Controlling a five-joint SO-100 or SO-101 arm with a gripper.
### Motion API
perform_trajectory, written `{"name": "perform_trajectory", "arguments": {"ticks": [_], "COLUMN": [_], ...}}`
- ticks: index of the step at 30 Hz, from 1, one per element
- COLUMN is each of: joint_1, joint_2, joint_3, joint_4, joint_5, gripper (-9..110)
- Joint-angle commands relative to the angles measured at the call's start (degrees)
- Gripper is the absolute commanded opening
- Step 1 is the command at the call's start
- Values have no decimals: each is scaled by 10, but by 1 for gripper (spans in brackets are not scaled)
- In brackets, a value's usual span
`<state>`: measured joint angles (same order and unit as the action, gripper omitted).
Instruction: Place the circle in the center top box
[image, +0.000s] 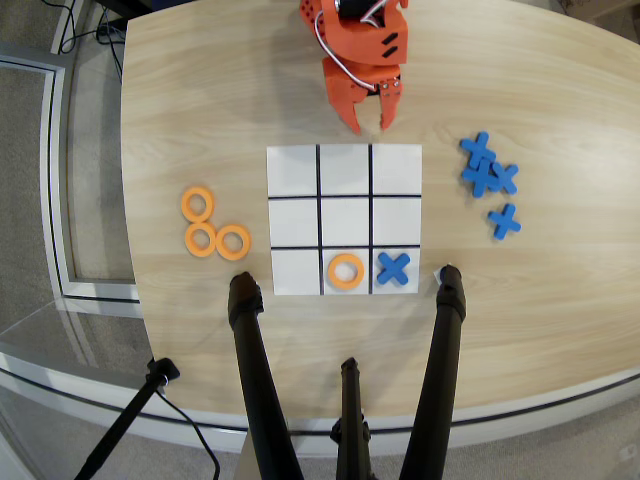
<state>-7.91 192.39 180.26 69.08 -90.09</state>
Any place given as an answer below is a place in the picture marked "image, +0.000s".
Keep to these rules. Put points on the black stand leg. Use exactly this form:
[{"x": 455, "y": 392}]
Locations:
[{"x": 125, "y": 420}]

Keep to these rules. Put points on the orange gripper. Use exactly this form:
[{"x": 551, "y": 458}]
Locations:
[{"x": 346, "y": 86}]

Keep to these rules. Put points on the white tic-tac-toe grid sheet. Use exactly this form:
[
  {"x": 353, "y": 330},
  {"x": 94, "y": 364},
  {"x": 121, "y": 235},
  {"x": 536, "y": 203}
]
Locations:
[{"x": 345, "y": 220}]

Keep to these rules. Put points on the white metal glass frame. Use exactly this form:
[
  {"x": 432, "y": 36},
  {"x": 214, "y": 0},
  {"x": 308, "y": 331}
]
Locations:
[{"x": 52, "y": 150}]

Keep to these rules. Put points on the black camera tripod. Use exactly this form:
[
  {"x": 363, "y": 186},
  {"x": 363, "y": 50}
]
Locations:
[{"x": 50, "y": 381}]

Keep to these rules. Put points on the thin black tripod leg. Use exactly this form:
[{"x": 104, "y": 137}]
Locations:
[{"x": 352, "y": 410}]

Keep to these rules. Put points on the blue foam cross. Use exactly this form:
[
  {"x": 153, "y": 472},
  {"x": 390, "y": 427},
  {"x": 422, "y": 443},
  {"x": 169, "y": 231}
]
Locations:
[
  {"x": 393, "y": 268},
  {"x": 506, "y": 175},
  {"x": 480, "y": 176},
  {"x": 504, "y": 220},
  {"x": 477, "y": 147}
]

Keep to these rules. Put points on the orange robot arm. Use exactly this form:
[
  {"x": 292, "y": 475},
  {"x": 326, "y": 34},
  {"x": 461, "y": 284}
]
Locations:
[{"x": 360, "y": 42}]

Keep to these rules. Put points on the small white tag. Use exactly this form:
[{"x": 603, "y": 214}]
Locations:
[{"x": 436, "y": 274}]

